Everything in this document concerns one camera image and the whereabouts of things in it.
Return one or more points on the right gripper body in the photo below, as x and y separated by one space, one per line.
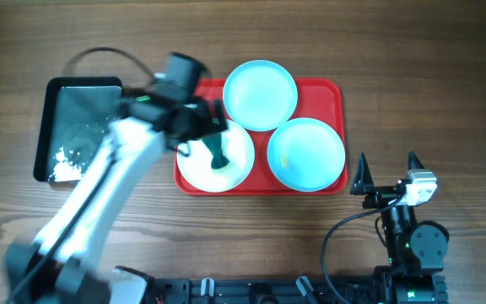
380 197

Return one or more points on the white plate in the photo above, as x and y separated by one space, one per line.
234 169

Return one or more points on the teal plate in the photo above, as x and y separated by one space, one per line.
260 95
306 155

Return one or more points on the green yellow sponge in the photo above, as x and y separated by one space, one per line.
213 143

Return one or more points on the teal plate top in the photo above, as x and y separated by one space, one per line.
260 95

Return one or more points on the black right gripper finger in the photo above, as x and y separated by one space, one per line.
363 183
413 162

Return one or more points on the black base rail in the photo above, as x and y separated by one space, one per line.
268 291

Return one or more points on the black water tray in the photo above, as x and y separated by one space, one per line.
75 119

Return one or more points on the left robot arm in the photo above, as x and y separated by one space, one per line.
59 265

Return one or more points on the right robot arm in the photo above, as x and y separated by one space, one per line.
416 249

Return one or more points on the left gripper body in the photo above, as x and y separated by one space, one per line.
208 122

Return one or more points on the red plastic tray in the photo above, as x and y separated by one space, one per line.
318 98

